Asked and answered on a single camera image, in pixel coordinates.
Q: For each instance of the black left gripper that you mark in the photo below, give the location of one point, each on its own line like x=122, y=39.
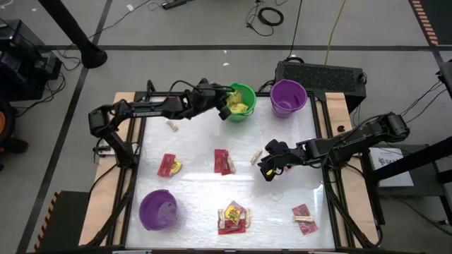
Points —
x=206, y=98

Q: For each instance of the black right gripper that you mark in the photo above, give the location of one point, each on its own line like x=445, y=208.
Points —
x=291, y=155

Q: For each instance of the yellow sour candy packet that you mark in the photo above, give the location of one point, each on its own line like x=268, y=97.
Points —
x=236, y=98
x=233, y=213
x=176, y=166
x=241, y=108

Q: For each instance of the red candy packet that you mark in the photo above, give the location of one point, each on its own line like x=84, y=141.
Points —
x=231, y=229
x=219, y=158
x=224, y=170
x=164, y=166
x=309, y=227

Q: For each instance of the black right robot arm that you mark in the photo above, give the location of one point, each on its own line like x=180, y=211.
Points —
x=353, y=141

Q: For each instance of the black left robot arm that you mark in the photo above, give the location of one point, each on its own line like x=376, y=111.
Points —
x=148, y=111

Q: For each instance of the green halloween bucket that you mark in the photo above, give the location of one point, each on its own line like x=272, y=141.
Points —
x=247, y=116

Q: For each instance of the purple halloween bucket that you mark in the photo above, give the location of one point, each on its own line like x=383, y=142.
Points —
x=287, y=106
x=159, y=211

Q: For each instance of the plywood board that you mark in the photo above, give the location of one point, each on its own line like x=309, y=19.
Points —
x=335, y=109
x=100, y=197

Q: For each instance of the black computer case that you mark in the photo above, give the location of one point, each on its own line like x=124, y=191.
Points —
x=319, y=79

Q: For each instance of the black power strip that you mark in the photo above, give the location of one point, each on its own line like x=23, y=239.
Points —
x=173, y=4

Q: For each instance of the white labelled box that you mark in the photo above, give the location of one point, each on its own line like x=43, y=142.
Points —
x=390, y=169

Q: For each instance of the black metal beam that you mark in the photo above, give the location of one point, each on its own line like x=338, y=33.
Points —
x=416, y=158

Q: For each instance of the black pole stand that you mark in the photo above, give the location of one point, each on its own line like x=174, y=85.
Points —
x=74, y=31

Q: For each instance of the black mat orange stripes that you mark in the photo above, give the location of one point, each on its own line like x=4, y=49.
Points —
x=67, y=218
x=438, y=17

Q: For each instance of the black equipment cart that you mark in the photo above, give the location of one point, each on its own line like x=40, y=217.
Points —
x=24, y=63

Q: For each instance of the black orange wheeled device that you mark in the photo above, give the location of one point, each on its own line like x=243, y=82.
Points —
x=7, y=141

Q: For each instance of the black table frame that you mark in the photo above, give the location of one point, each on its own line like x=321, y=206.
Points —
x=318, y=116

